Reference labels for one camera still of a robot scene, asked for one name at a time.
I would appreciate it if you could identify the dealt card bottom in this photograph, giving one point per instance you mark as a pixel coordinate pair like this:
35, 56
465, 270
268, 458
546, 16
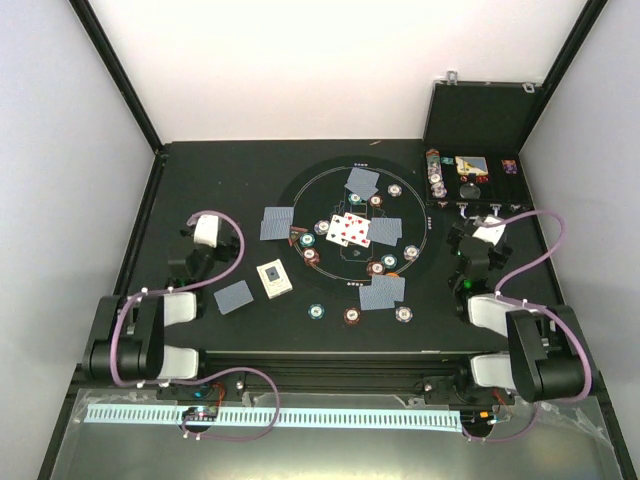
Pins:
390, 286
374, 298

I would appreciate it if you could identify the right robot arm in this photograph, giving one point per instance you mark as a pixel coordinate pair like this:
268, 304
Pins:
545, 359

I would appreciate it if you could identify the black poker set case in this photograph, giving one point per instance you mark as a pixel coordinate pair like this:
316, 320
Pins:
480, 118

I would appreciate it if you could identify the blue backed card stack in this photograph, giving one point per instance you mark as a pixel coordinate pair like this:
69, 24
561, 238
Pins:
233, 297

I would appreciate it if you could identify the green chips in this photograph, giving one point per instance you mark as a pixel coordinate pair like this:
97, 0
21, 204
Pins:
307, 240
389, 260
355, 199

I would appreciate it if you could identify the dealt card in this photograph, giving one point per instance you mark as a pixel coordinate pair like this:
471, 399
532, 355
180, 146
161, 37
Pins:
363, 191
359, 176
374, 298
274, 229
278, 214
390, 286

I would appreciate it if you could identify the face up spade card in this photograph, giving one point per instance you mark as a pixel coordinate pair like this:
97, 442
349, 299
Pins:
337, 232

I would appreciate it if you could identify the card deck in case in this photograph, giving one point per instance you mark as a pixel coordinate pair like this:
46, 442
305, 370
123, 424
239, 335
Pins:
471, 165

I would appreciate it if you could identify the red poker chip stack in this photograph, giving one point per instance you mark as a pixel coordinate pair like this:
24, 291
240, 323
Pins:
352, 316

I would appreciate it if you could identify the purple chips in case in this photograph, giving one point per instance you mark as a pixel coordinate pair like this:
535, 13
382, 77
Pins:
510, 166

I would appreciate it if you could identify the red chips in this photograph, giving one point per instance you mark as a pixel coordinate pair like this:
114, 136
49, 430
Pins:
375, 268
375, 201
311, 256

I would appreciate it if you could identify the burn card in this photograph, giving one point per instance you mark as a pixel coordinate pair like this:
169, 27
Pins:
384, 230

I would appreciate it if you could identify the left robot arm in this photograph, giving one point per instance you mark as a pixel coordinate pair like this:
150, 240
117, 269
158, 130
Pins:
131, 340

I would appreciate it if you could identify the red dice in case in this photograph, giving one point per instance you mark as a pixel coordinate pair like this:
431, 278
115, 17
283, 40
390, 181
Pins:
475, 179

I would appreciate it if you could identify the green poker chip stack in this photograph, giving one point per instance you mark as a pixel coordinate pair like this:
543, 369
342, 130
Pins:
316, 311

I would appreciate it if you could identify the face up hearts card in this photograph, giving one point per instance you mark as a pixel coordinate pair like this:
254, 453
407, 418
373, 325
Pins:
359, 239
356, 223

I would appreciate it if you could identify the black aluminium front rail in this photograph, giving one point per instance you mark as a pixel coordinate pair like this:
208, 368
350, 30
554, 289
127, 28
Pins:
346, 372

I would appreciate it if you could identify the purple chips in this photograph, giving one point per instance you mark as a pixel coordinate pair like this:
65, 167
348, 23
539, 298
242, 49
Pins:
411, 252
394, 190
321, 227
510, 166

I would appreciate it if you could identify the black round button in case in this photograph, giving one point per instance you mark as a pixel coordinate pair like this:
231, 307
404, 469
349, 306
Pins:
470, 191

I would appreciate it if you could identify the triangular red dealer button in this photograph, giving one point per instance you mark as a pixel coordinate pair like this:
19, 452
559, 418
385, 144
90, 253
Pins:
295, 233

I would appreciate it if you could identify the dealt card top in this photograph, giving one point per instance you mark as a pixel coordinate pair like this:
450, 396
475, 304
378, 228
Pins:
359, 176
363, 191

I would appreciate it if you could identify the purple poker chip stack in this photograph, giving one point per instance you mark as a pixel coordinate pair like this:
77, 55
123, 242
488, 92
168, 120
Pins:
403, 314

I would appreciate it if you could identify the chip row in case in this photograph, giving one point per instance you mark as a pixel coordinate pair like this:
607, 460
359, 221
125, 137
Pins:
434, 175

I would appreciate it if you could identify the round black poker mat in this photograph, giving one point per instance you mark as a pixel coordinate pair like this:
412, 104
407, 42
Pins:
319, 193

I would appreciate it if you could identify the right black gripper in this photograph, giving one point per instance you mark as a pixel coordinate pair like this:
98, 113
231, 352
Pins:
499, 256

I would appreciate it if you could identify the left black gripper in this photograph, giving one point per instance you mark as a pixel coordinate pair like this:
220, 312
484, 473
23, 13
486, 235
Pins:
226, 253

